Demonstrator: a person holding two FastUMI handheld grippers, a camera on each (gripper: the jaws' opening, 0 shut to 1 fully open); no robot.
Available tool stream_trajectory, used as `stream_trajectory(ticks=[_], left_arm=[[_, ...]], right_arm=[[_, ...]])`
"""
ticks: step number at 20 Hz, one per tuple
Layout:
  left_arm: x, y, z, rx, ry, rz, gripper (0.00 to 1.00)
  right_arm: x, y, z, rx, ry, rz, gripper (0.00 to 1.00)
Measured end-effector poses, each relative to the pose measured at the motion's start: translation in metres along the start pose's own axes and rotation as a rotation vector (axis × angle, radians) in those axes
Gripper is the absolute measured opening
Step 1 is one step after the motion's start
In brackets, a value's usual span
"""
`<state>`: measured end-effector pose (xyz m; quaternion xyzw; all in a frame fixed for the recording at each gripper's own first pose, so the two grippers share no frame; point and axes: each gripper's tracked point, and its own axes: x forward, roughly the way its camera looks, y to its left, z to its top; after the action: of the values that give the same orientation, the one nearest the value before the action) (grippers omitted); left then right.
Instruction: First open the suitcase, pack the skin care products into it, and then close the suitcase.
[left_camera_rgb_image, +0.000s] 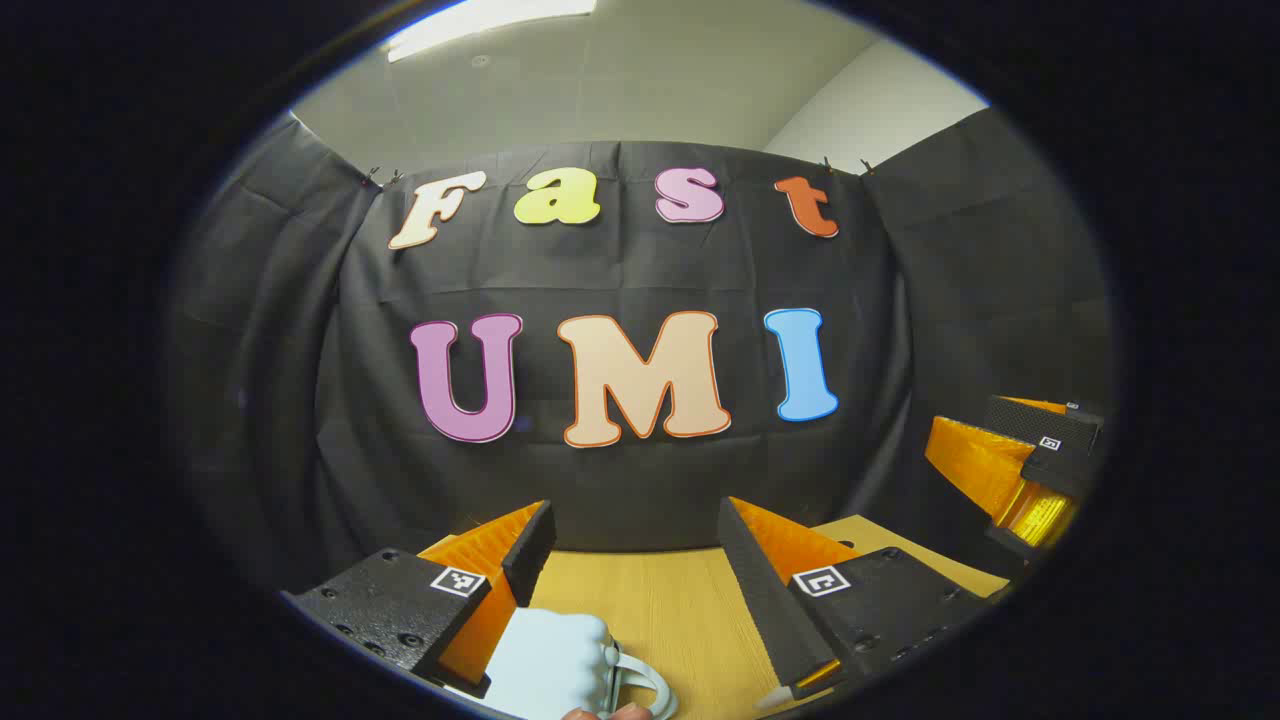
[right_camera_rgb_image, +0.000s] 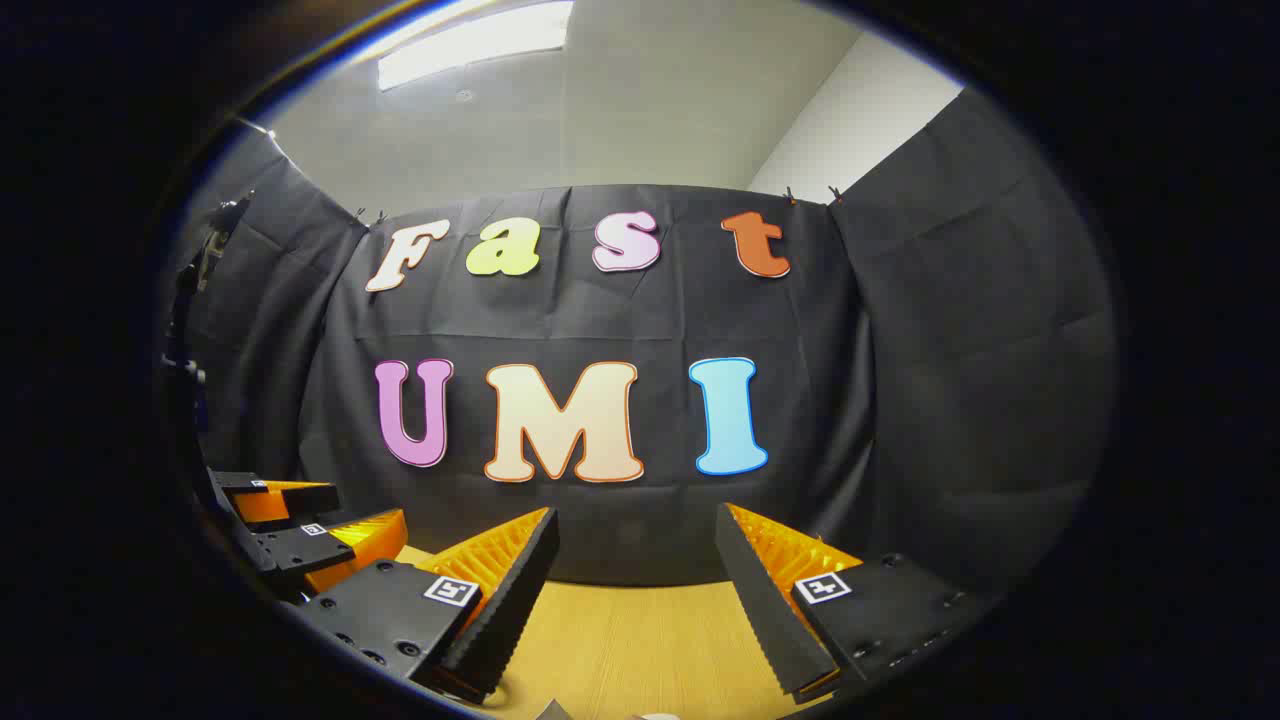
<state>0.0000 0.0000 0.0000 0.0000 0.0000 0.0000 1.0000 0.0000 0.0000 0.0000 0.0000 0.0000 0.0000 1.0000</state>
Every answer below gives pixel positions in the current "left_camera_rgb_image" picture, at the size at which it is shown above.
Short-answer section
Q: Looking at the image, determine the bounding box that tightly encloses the light blue suitcase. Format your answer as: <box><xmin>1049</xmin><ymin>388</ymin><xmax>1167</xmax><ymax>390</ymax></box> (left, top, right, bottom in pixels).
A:
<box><xmin>445</xmin><ymin>605</ymin><xmax>681</xmax><ymax>720</ymax></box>

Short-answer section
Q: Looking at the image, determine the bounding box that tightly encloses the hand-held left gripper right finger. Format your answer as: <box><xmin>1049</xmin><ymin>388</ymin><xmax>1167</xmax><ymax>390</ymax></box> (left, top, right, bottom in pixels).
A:
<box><xmin>718</xmin><ymin>497</ymin><xmax>1011</xmax><ymax>701</ymax></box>

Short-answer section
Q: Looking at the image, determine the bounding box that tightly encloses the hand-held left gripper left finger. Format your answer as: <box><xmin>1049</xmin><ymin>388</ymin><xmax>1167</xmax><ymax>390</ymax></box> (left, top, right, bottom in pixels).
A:
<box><xmin>283</xmin><ymin>500</ymin><xmax>557</xmax><ymax>699</ymax></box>

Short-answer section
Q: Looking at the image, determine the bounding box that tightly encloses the black backdrop cloth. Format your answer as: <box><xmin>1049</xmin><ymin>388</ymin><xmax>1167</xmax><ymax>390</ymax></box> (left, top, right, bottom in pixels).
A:
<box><xmin>165</xmin><ymin>105</ymin><xmax>1116</xmax><ymax>601</ymax></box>

